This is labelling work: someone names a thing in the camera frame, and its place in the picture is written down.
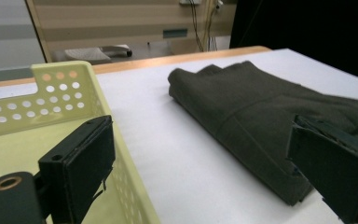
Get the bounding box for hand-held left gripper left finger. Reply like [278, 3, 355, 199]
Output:
[37, 115, 117, 224]

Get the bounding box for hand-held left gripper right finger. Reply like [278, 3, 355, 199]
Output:
[286, 115, 358, 224]

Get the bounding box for pale yellow perforated plastic basket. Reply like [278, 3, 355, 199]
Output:
[0, 61, 161, 224]

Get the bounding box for dark pants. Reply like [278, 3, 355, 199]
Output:
[167, 61, 358, 207]

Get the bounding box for black curtain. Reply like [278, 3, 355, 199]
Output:
[229, 0, 358, 84]

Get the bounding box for light wooden desk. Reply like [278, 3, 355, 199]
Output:
[24, 0, 239, 63]

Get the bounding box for grey-green desk label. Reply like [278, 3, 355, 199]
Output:
[162, 28, 189, 39]

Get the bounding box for white cabinet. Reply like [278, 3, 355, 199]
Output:
[0, 0, 46, 71]

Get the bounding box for black hanging cable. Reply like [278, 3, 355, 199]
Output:
[188, 0, 206, 52]

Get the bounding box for beige hanging cable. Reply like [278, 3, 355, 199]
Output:
[203, 0, 224, 52]

